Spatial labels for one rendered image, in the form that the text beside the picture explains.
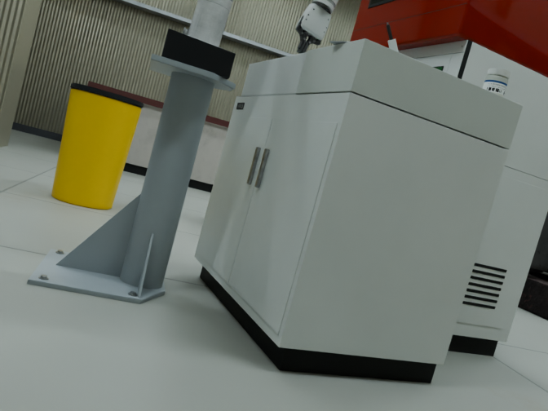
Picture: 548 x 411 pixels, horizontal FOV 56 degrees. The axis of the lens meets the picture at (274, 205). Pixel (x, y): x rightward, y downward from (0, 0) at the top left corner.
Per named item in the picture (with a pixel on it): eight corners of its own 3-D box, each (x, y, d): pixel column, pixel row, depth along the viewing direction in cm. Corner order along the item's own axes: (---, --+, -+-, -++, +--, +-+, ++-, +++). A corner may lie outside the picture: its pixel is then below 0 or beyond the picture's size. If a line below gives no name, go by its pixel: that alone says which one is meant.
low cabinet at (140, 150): (206, 179, 938) (220, 128, 931) (232, 198, 686) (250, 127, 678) (90, 149, 881) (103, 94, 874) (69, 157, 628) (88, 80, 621)
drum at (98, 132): (118, 205, 372) (143, 104, 366) (117, 215, 327) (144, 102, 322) (50, 189, 358) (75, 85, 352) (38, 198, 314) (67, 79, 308)
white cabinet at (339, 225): (307, 293, 259) (351, 134, 253) (436, 387, 172) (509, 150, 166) (186, 273, 232) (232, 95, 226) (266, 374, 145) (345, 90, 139)
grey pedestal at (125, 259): (26, 284, 164) (87, 29, 158) (50, 252, 206) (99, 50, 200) (183, 312, 178) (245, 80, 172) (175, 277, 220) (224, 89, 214)
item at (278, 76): (260, 102, 225) (268, 70, 224) (319, 101, 175) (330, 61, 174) (240, 95, 221) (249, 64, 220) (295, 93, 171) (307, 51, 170)
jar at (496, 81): (490, 103, 173) (498, 75, 173) (506, 102, 167) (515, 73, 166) (475, 96, 170) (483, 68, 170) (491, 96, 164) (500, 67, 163)
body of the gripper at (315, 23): (328, 16, 191) (315, 43, 191) (307, 1, 187) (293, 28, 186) (338, 13, 184) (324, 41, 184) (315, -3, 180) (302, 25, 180)
